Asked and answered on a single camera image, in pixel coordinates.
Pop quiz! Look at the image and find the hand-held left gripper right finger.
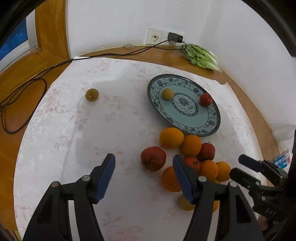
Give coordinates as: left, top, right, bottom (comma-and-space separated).
172, 155, 265, 241

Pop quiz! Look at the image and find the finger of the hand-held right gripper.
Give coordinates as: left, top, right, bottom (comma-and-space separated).
229, 168, 266, 193
238, 154, 288, 186

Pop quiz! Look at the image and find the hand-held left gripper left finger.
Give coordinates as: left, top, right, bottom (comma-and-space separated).
23, 153, 116, 241

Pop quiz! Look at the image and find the red apple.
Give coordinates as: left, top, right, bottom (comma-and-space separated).
199, 93, 213, 107
196, 142, 216, 161
184, 156, 201, 174
140, 146, 167, 172

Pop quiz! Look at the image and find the small yellow-green pear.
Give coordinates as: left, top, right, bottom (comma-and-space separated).
85, 88, 99, 102
162, 88, 174, 100
178, 194, 196, 211

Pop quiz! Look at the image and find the blue patterned ceramic plate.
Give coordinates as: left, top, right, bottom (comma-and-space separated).
147, 74, 221, 137

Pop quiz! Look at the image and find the blue white carton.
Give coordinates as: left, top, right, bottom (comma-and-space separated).
273, 149, 292, 173

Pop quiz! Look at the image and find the white floral tablecloth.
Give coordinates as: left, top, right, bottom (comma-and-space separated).
14, 57, 264, 241

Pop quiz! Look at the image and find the bagged romaine lettuce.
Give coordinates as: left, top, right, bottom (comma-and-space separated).
180, 44, 220, 71

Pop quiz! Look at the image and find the black charger plug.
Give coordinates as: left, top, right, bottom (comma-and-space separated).
167, 32, 184, 44

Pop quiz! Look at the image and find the window glass pane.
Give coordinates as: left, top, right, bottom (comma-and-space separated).
0, 17, 30, 63

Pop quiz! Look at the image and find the black charger cable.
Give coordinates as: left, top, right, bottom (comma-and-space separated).
0, 38, 188, 134

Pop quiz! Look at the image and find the white power wall socket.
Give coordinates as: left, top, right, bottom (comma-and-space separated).
163, 30, 187, 47

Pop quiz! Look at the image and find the white coaxial wall socket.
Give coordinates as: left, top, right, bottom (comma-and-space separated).
146, 28, 164, 45

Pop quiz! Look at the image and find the wooden window frame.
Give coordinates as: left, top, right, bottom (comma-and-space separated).
0, 0, 70, 75

